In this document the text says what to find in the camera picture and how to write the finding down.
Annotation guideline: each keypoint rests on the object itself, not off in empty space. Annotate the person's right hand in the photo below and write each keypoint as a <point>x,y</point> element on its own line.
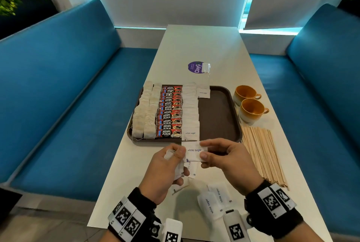
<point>236,166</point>

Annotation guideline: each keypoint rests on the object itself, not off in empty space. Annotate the person's left hand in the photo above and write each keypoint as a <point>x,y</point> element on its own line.
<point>157,174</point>

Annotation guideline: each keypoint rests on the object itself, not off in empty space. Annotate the person's left thumb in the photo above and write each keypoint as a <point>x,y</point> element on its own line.
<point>177,152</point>

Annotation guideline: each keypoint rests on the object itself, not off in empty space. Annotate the person's right thumb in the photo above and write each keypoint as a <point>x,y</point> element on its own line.
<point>211,156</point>

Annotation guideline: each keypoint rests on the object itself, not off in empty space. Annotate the white sugar packet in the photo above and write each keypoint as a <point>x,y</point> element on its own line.
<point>193,169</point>
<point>194,150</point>
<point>220,192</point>
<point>210,206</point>
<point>203,93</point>

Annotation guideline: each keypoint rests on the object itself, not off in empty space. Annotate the person's left forearm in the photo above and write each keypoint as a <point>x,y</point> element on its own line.
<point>108,236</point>

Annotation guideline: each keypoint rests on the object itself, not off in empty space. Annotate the person's right forearm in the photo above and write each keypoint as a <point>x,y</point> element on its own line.
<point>303,233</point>

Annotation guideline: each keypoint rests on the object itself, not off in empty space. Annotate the row of sugar sachets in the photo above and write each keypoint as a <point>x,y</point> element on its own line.
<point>190,115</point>

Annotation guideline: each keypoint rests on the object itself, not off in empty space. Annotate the row of red coffee sachets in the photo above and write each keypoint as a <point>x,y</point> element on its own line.
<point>169,112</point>

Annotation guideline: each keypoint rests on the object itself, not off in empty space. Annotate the brown plastic tray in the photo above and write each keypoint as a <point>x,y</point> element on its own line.
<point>218,112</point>

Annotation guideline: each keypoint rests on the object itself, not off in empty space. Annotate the rows of tea bags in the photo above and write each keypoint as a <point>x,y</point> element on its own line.
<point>144,112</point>

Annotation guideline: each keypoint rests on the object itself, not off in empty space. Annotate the pile of wooden stirrers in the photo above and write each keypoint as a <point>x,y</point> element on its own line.
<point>263,152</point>

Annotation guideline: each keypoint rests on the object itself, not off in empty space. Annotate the orange and white cup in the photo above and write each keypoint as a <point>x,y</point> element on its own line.
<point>251,109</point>
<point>244,93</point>

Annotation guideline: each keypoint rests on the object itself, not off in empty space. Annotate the black wristband with markers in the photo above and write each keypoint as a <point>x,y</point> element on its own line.
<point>135,213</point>
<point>270,208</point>

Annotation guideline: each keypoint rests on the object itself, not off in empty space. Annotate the round purple sticker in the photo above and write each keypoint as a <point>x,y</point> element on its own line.
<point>194,67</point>

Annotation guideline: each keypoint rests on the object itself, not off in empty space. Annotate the single tea bag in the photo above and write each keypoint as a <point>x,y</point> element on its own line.
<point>206,68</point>

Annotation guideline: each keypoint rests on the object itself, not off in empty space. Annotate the blue sofa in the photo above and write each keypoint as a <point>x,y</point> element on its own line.
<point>320,95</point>
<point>56,87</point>

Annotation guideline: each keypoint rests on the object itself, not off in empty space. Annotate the dark planter box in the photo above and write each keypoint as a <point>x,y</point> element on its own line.
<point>31,17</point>
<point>350,7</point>

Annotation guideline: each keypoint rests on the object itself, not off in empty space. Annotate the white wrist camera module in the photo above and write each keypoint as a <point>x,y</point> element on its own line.
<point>235,226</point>
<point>172,232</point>

